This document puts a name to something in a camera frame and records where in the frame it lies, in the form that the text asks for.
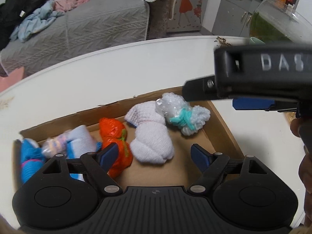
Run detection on bubble wrap teal yarn bundle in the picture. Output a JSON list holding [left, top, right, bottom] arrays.
[[155, 92, 210, 136]]

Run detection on light blue sock braided tie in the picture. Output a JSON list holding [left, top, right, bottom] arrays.
[[41, 125, 103, 182]]

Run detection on orange plastic bag bundle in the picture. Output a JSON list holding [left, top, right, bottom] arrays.
[[98, 117, 133, 179]]

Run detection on white knitted sock bundle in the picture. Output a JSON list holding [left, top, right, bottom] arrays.
[[124, 101, 175, 165]]

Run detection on blue sock bundle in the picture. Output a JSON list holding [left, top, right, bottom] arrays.
[[20, 138, 46, 184]]

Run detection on person right hand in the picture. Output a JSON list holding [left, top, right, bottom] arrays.
[[290, 118, 312, 227]]

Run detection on mint green plastic cup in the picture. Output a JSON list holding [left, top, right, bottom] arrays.
[[249, 37, 265, 44]]

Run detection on glass fish tank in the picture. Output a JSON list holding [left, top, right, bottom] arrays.
[[250, 0, 311, 43]]

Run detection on shallow cardboard box tray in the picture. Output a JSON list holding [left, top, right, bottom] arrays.
[[13, 85, 244, 193]]

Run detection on decorated white fridge door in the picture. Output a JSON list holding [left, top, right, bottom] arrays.
[[167, 0, 208, 33]]

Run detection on grey drawer cabinet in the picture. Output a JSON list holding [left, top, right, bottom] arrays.
[[212, 0, 263, 37]]

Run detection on grey quilted sofa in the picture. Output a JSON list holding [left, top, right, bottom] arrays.
[[1, 0, 176, 76]]

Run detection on pink plastic child chair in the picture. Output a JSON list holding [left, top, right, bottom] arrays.
[[0, 67, 25, 92]]

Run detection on light blue clothing heap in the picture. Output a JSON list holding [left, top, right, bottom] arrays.
[[10, 0, 65, 43]]

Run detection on pink clothing on sofa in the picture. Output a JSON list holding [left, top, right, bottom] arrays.
[[53, 0, 89, 12]]

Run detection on black garment on sofa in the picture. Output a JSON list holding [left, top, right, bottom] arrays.
[[1, 0, 47, 49]]

